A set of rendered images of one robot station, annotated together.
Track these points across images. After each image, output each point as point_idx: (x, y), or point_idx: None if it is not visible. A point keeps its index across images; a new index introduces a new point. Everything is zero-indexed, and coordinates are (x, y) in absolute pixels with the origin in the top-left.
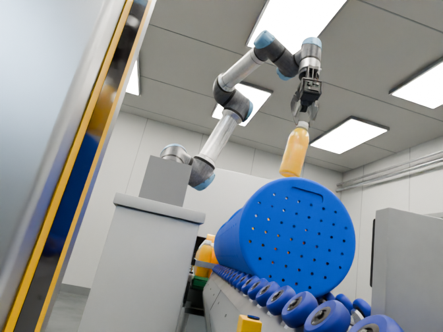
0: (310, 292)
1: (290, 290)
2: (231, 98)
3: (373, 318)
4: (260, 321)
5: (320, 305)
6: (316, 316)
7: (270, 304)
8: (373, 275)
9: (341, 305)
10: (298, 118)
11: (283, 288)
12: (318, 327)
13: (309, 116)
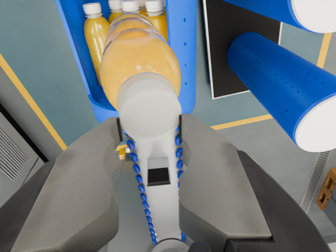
0: (135, 161)
1: (132, 149)
2: None
3: (139, 181)
4: (124, 158)
5: (135, 168)
6: (134, 169)
7: (127, 145)
8: (147, 173)
9: (138, 173)
10: (116, 146)
11: (130, 147)
12: (134, 170)
13: (183, 158)
